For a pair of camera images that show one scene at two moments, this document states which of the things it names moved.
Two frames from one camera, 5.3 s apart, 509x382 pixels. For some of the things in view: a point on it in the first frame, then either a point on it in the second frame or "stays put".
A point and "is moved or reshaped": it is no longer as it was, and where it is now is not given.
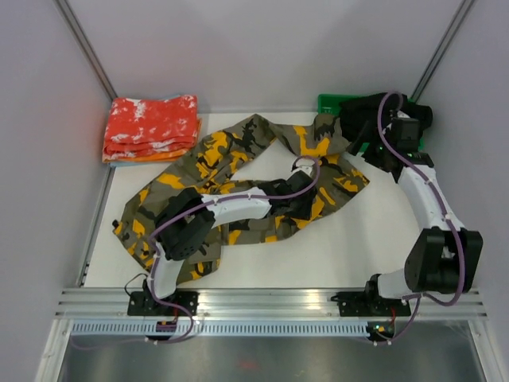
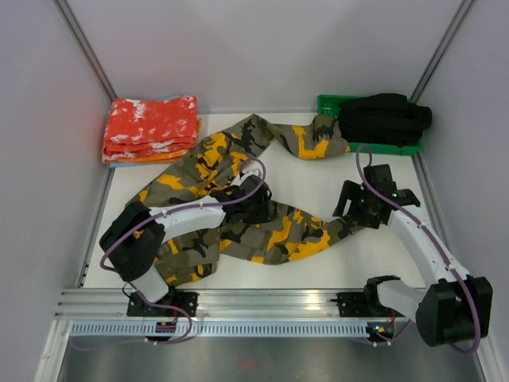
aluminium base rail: (257, 303) stays put
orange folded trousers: (164, 156) stays put
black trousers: (356, 113) stays put
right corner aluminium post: (441, 49) stays put
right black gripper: (369, 133) -> (350, 189)
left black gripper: (305, 212) -> (264, 216)
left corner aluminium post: (75, 29) stays put
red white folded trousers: (156, 126) stays put
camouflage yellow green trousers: (211, 158) is moved or reshaped
